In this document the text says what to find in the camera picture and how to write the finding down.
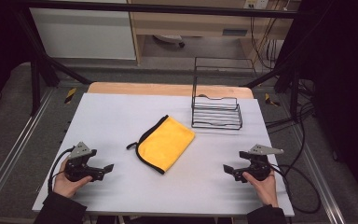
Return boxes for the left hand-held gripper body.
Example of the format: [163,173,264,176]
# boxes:
[63,141,105,183]

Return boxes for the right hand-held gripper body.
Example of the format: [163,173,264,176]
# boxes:
[243,144,284,182]

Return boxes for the black wire rack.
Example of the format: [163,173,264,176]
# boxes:
[190,56,257,131]

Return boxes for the yellow cloth with black edge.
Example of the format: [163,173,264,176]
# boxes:
[126,114,197,175]

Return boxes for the person's left hand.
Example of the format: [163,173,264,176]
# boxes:
[53,158,93,199]

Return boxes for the person's right hand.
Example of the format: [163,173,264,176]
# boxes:
[241,170,280,208]

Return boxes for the wooden table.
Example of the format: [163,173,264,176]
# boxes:
[87,81,255,100]

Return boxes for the white cabinet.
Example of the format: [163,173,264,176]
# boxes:
[29,7,137,61]

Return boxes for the black curtain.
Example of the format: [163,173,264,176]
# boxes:
[0,0,35,111]
[283,0,358,202]

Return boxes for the light wooden desk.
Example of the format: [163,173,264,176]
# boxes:
[126,0,302,65]

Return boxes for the white power outlet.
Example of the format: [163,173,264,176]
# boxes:
[243,0,269,10]

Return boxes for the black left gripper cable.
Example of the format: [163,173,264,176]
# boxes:
[47,146,76,194]

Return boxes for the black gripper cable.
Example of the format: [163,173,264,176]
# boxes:
[269,163,322,215]
[47,146,76,194]

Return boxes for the black floor cable bundle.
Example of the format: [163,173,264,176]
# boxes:
[265,78,318,133]

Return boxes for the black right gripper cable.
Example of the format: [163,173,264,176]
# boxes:
[269,163,322,215]

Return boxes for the aluminium floor rail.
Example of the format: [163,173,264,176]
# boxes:
[0,88,56,217]
[291,123,347,224]

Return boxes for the hanging desk cables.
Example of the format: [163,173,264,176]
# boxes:
[249,15,282,71]

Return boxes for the black metal frame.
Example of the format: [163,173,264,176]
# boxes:
[12,0,339,123]

